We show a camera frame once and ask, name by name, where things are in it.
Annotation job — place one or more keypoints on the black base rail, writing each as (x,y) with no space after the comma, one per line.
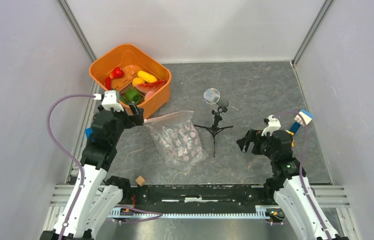
(197,198)

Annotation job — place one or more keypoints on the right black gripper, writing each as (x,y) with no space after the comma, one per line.
(253,136)

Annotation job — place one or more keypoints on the small wooden cube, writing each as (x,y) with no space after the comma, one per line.
(140,181)

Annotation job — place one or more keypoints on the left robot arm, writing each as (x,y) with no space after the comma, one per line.
(83,216)

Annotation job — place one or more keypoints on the clear pink-dotted zip bag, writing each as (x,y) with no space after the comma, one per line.
(177,139)

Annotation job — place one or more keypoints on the blue green striped brick stack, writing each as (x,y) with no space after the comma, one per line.
(88,132)

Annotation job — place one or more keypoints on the red toy strawberry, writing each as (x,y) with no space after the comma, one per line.
(116,73)

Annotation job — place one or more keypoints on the microphone on black tripod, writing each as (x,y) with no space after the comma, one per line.
(212,97)

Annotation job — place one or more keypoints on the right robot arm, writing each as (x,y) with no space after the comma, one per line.
(289,186)

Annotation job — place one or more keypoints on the yellow toy corn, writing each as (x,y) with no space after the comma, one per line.
(147,77)

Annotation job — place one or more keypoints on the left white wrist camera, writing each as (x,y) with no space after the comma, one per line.
(111,101)

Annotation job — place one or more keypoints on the green toy bell pepper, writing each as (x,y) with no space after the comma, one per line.
(133,95)

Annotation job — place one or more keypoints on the blue white toy brick stack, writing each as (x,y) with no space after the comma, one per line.
(302,119)

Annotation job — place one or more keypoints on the yellow toy lemon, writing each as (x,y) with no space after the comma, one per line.
(137,80)

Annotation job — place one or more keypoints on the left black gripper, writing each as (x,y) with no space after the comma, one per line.
(136,118)

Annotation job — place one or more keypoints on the orange plastic basket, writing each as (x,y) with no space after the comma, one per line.
(132,60)

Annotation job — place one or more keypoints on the green toy cucumber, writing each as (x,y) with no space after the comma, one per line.
(123,100)

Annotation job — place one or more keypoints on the pink toy peach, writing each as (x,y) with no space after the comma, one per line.
(148,95)

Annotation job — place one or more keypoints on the red toy chili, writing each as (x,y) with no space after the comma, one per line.
(108,83)

